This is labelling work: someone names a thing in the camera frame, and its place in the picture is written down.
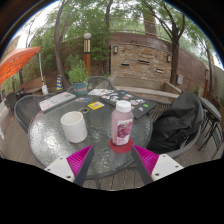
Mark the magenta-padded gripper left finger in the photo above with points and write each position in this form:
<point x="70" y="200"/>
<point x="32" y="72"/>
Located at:
<point x="78" y="160"/>

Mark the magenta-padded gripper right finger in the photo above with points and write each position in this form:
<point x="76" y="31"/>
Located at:
<point x="148" y="160"/>

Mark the pink drink bottle white cap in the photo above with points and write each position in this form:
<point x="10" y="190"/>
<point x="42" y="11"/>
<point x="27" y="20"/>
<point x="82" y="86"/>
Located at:
<point x="122" y="126"/>

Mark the white ceramic mug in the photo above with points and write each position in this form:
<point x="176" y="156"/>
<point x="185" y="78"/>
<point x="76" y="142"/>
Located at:
<point x="74" y="128"/>

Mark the grey mesh patio chair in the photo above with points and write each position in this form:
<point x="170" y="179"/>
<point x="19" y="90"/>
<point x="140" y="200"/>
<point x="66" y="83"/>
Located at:
<point x="100" y="81"/>
<point x="25" y="108"/>
<point x="186" y="150"/>

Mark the black jacket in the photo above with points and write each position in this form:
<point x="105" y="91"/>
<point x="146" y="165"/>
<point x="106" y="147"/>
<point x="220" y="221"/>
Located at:
<point x="176" y="123"/>

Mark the clear tape roll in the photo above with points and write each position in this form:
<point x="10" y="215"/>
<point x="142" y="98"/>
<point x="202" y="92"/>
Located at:
<point x="80" y="110"/>

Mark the black laptop with stickers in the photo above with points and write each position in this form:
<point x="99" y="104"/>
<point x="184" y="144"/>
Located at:
<point x="143" y="105"/>

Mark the yellow square card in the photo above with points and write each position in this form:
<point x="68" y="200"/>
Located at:
<point x="96" y="105"/>

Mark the small blue sticker card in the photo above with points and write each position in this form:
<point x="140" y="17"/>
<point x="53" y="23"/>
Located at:
<point x="82" y="99"/>

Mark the silver laptop with stickers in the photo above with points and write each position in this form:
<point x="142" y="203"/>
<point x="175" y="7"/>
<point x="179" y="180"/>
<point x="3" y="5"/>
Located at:
<point x="56" y="101"/>

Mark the dark metal patio chair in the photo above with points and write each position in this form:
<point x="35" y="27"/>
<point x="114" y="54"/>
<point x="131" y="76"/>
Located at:
<point x="216" y="136"/>

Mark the blue yellow striped bollard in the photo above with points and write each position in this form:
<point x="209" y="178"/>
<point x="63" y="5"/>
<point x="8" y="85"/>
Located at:
<point x="59" y="83"/>

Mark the dark metal patio table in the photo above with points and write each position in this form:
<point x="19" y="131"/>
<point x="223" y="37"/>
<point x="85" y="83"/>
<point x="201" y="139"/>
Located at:
<point x="210" y="106"/>

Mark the green plant in teal pot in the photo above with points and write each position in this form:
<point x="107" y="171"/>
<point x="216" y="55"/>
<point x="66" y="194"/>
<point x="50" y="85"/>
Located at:
<point x="78" y="75"/>

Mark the wooden bench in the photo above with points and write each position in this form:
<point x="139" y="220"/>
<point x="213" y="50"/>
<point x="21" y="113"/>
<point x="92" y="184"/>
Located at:
<point x="31" y="86"/>

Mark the orange canopy tent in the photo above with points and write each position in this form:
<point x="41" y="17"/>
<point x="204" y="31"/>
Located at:
<point x="16" y="61"/>

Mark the grey wall utility box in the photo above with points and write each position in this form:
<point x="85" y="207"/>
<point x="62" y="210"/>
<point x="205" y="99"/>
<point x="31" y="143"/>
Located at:
<point x="180" y="79"/>

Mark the wooden lamp post globe light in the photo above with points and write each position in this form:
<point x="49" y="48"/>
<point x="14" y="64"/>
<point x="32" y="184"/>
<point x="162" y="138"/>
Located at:
<point x="87" y="60"/>
<point x="206" y="83"/>

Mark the black wall lantern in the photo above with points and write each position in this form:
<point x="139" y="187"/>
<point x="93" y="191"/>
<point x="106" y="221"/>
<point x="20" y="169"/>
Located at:
<point x="115" y="50"/>
<point x="168" y="58"/>

